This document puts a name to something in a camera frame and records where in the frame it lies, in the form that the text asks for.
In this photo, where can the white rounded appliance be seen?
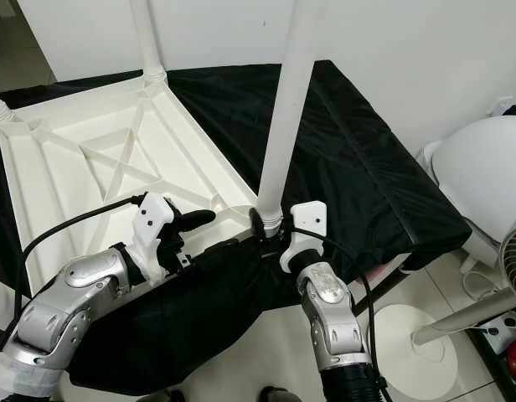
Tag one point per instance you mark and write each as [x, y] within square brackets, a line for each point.
[476, 176]

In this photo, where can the white wall socket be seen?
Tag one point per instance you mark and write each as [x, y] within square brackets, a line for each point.
[511, 107]

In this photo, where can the white stand pole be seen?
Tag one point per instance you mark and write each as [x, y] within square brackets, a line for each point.
[463, 322]

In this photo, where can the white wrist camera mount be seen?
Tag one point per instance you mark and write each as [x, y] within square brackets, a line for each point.
[307, 226]
[153, 222]

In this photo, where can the white round stand base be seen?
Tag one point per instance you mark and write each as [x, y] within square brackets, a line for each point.
[413, 356]

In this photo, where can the black right robot foot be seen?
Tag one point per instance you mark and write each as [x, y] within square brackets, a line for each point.
[279, 395]

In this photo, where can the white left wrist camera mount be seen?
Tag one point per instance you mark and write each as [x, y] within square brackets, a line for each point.
[153, 222]

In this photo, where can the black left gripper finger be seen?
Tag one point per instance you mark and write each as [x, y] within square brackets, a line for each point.
[195, 220]

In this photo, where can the black cloth table cover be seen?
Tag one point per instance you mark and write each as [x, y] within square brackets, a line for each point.
[233, 117]

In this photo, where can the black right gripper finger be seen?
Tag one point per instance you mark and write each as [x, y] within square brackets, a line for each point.
[258, 223]

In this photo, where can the dark metal table leg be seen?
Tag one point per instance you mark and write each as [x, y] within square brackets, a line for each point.
[384, 286]

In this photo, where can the white power adapter box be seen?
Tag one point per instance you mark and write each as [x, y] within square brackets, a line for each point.
[503, 335]

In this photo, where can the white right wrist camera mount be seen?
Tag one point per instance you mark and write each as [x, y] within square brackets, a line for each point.
[307, 226]

